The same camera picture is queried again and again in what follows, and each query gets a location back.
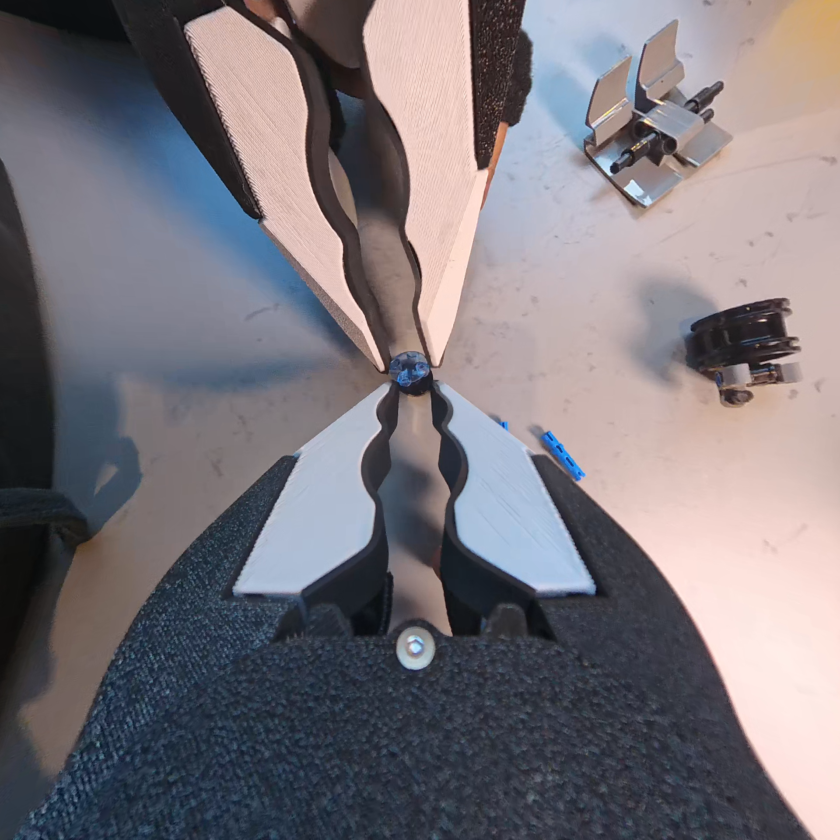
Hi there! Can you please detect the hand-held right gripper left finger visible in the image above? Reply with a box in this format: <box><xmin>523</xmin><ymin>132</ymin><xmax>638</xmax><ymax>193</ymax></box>
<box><xmin>231</xmin><ymin>382</ymin><xmax>401</xmax><ymax>637</ymax></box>

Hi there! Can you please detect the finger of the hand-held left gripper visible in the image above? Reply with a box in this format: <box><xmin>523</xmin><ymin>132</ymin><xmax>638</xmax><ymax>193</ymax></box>
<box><xmin>361</xmin><ymin>0</ymin><xmax>492</xmax><ymax>368</ymax></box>
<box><xmin>184</xmin><ymin>5</ymin><xmax>395</xmax><ymax>374</ymax></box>

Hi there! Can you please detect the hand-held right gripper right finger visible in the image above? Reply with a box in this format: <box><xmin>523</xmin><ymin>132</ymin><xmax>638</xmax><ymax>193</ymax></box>
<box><xmin>431</xmin><ymin>382</ymin><xmax>598</xmax><ymax>637</ymax></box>

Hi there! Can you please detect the clear blue round stud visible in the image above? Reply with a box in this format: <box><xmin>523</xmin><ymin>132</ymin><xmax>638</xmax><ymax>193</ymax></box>
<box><xmin>389</xmin><ymin>351</ymin><xmax>431</xmax><ymax>388</ymax></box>

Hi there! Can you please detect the small grey connector assembly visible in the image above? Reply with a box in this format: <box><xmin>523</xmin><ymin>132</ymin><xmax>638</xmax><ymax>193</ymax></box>
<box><xmin>712</xmin><ymin>361</ymin><xmax>805</xmax><ymax>408</ymax></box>

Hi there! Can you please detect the black toy wheel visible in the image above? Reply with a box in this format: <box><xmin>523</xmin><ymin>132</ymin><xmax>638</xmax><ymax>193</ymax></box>
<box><xmin>684</xmin><ymin>298</ymin><xmax>803</xmax><ymax>375</ymax></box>

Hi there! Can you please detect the person's left forearm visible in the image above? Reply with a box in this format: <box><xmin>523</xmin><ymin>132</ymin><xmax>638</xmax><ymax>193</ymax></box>
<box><xmin>0</xmin><ymin>0</ymin><xmax>122</xmax><ymax>30</ymax></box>

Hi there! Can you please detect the person's left hand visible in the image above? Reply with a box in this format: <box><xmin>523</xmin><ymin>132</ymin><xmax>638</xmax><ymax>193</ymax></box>
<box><xmin>484</xmin><ymin>121</ymin><xmax>513</xmax><ymax>207</ymax></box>

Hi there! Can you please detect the grey panel brick assembly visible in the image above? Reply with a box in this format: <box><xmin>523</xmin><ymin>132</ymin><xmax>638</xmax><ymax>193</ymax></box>
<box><xmin>583</xmin><ymin>20</ymin><xmax>735</xmax><ymax>210</ymax></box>

